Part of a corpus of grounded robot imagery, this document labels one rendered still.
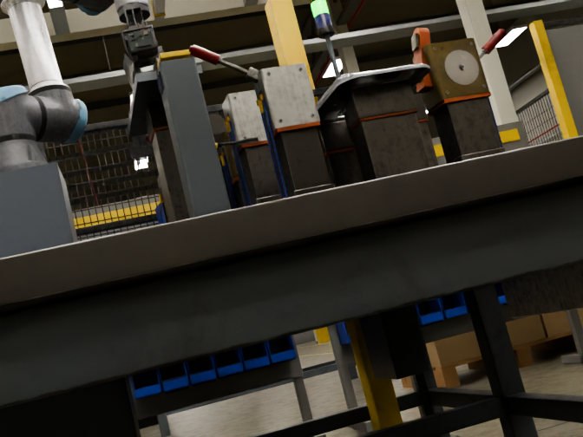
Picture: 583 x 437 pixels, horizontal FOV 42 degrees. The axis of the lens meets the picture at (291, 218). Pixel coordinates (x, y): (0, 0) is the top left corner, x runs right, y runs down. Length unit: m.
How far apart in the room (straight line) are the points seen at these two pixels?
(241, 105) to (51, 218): 0.52
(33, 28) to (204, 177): 0.88
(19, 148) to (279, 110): 0.76
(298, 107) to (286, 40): 1.96
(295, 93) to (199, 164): 0.22
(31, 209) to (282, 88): 0.71
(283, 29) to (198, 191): 2.01
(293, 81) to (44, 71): 0.86
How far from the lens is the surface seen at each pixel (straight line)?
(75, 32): 6.47
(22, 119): 1.98
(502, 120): 6.87
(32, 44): 2.16
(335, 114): 1.61
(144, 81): 1.62
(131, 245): 0.67
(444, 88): 1.54
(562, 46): 4.91
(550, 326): 5.56
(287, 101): 1.42
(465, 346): 5.25
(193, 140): 1.47
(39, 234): 1.85
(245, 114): 1.67
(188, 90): 1.50
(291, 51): 3.35
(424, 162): 1.44
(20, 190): 1.87
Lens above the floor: 0.58
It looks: 8 degrees up
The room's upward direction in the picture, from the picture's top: 14 degrees counter-clockwise
